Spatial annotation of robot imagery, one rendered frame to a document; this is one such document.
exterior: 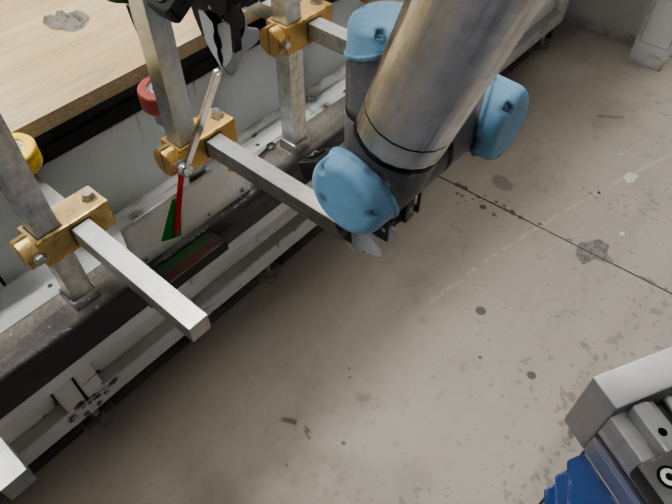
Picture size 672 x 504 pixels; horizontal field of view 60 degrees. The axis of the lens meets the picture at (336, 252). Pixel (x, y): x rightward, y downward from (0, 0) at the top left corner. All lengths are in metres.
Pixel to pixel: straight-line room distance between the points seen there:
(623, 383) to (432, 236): 1.46
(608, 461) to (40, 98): 0.95
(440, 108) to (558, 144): 2.08
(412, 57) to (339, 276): 1.50
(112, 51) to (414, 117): 0.83
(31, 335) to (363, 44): 0.68
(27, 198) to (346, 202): 0.49
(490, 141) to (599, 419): 0.27
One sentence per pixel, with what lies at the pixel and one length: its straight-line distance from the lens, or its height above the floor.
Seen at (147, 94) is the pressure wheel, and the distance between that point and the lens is 1.02.
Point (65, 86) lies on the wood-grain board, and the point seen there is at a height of 0.90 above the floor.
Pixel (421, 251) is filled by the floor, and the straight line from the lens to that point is 1.94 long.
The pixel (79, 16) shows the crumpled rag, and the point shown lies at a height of 0.91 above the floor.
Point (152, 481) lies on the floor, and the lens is 1.61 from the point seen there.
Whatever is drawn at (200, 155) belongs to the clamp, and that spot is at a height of 0.84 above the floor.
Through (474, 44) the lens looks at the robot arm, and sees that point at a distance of 0.36.
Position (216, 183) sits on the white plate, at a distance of 1.04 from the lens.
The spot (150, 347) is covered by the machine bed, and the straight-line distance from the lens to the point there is 1.59.
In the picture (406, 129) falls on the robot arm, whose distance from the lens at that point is 0.41.
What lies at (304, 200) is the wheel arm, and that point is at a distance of 0.85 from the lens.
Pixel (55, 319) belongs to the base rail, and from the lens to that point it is 1.01.
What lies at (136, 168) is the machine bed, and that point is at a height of 0.69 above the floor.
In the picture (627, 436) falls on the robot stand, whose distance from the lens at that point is 0.58.
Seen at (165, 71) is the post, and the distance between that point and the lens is 0.89.
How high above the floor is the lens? 1.46
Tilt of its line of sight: 50 degrees down
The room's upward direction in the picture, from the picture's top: straight up
